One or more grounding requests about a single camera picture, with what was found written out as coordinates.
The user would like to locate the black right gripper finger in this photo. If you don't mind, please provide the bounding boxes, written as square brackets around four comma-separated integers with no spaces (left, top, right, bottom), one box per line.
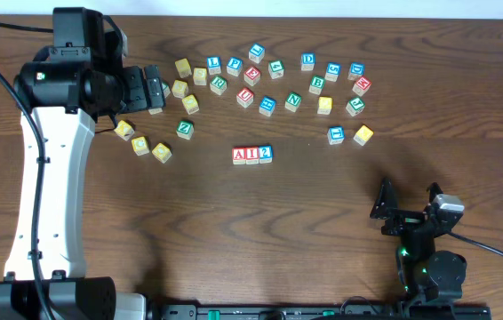
[427,182,443,205]
[370,178,398,219]

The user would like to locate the red letter A block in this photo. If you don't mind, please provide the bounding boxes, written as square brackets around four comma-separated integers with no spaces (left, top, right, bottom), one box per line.
[232,148,246,165]

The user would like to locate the red letter I block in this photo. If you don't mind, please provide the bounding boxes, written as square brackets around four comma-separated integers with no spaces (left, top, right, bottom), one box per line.
[245,147,259,164]

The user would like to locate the blue number 2 block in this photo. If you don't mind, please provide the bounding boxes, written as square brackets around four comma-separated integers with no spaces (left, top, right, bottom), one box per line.
[259,145,273,164]

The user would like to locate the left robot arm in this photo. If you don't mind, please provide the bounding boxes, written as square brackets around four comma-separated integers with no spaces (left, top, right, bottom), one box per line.
[0,7,386,319]

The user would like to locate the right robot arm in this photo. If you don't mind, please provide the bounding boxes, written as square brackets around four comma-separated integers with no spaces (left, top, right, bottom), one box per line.
[371,178,467,308]

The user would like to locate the green block near left gripper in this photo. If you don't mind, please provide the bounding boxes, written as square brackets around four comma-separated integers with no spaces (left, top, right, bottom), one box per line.
[162,82,171,98]

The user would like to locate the yellow block middle left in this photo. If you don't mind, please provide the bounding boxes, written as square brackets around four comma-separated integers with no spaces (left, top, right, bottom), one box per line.
[172,80,188,99]

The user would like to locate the yellow letter K block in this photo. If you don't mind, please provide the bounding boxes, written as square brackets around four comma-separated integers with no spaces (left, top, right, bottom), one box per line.
[114,120,135,141]

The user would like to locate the yellow block top left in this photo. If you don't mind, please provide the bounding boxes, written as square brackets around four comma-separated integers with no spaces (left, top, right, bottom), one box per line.
[175,58,192,78]

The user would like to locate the yellow block lower middle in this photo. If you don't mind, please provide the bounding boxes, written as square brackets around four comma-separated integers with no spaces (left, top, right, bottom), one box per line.
[181,94,199,115]

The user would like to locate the yellow letter C block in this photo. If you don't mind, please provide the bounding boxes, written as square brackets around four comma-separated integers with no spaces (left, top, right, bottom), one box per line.
[132,136,150,156]

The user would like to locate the green letter Z block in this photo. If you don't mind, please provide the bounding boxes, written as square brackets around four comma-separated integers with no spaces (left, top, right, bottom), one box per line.
[176,120,195,140]

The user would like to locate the yellow letter S block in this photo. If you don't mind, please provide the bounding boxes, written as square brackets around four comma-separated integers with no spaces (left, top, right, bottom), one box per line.
[193,68,208,86]

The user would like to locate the yellow letter O block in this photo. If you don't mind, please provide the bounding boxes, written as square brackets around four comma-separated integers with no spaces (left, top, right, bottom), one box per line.
[151,143,172,164]

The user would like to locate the yellow block lower right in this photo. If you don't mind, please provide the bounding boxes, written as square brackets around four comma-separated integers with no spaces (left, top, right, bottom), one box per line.
[353,124,374,146]

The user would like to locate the blue letter L block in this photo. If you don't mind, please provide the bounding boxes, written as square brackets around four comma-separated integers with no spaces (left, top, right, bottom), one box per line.
[206,56,221,75]

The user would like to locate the green letter R block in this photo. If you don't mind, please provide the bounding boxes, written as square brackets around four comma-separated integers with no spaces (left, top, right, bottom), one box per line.
[210,76,228,96]

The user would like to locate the blue letter T block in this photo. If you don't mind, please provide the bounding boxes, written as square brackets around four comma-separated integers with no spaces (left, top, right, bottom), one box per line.
[327,126,345,145]

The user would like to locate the blue letter P block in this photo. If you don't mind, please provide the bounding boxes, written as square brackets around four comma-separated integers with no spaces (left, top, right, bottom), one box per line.
[227,57,243,76]

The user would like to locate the red letter U block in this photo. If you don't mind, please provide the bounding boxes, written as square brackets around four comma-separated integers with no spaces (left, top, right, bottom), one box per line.
[236,87,254,108]

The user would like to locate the green letter J block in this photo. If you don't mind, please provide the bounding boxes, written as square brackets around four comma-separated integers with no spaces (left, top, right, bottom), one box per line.
[346,97,365,116]

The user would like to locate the red letter E block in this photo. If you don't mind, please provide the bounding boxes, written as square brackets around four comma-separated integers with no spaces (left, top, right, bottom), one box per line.
[244,66,261,86]

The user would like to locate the yellow letter G block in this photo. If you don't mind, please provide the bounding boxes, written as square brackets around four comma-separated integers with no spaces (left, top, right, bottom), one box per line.
[317,96,333,115]

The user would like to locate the blue block top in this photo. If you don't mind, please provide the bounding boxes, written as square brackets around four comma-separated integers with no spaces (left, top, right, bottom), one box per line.
[248,43,265,64]

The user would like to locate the red letter M block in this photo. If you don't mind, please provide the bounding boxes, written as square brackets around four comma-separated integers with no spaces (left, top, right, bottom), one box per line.
[352,76,371,97]

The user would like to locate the blue letter H block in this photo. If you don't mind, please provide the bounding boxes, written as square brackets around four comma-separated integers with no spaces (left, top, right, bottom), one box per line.
[259,96,276,116]

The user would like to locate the green number 4 block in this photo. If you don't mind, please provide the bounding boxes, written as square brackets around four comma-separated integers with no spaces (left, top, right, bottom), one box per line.
[268,60,284,79]

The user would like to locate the green letter B block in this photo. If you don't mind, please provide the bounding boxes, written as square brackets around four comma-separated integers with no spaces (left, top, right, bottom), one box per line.
[308,76,325,95]

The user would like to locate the green letter N block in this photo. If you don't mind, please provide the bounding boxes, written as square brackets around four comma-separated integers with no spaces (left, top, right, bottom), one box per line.
[284,92,302,112]

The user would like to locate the blue letter S block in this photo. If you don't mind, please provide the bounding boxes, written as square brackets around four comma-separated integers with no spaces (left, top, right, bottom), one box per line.
[324,62,341,82]

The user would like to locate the blue letter D block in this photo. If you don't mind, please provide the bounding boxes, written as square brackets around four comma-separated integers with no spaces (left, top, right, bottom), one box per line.
[300,52,315,71]

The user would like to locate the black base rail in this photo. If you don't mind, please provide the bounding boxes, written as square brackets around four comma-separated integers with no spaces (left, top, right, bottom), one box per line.
[145,298,492,320]

